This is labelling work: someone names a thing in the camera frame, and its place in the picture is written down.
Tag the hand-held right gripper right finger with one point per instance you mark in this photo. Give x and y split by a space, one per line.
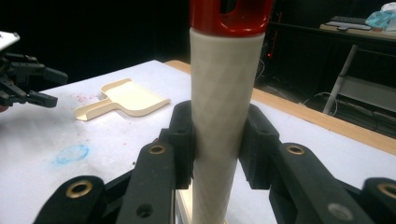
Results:
258 140

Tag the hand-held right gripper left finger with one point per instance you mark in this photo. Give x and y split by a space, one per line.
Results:
182 137

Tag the scattered red crumbs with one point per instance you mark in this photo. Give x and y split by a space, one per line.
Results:
84 98

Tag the cream plastic dustpan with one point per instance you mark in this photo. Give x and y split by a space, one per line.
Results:
130 98

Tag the white metal stand leg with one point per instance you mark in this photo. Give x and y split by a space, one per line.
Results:
339 79

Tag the grey shelf board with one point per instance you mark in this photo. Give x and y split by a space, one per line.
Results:
370 91

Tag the dark keyboard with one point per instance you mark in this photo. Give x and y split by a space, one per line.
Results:
348 19

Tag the blue and white plastic bag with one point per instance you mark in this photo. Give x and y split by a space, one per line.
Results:
382 18

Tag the wooden desk with black frame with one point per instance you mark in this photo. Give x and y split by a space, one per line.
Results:
358 33

